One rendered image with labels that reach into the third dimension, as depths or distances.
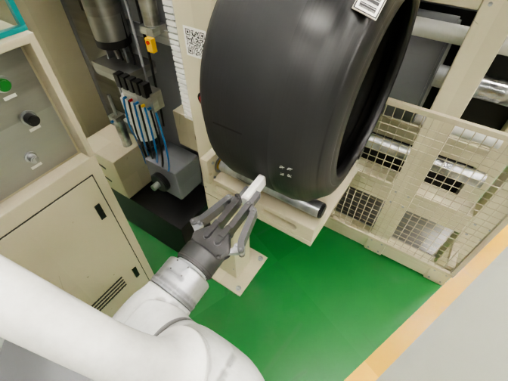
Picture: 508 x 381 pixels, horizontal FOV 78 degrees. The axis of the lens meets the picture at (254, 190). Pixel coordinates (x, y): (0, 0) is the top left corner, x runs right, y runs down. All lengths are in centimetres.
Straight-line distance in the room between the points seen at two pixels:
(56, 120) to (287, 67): 73
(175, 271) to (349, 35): 46
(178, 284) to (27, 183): 67
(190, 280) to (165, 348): 18
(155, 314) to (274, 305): 121
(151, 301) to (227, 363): 17
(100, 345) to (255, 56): 45
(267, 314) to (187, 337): 126
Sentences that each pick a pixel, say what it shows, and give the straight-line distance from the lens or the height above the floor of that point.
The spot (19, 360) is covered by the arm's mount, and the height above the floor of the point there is 76.
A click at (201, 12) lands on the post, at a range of 84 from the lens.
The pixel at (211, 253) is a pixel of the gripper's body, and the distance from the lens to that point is 57.
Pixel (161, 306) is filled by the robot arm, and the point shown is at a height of 108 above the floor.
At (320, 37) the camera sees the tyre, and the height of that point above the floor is 136.
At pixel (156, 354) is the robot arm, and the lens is 38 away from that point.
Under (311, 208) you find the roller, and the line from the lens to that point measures 84.
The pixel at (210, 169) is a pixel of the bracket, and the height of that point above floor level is 91.
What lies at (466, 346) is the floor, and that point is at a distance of 189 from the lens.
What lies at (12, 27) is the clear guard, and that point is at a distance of 95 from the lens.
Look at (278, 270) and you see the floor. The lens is 177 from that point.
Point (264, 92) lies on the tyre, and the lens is 55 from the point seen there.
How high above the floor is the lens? 156
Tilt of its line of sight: 48 degrees down
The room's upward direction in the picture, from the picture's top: straight up
